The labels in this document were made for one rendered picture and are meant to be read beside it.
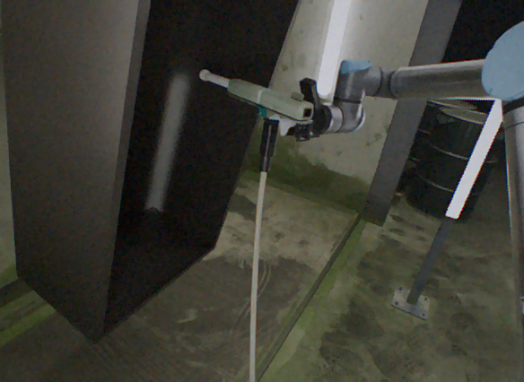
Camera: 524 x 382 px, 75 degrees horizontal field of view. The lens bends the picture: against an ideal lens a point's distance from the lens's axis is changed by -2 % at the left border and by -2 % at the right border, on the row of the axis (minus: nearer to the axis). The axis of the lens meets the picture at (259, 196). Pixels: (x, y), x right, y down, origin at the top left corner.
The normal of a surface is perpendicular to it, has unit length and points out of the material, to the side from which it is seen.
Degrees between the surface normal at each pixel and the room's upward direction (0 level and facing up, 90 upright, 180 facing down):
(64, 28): 90
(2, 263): 57
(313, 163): 90
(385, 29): 90
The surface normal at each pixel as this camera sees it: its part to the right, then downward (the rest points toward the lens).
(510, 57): -0.95, -0.14
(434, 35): -0.47, 0.34
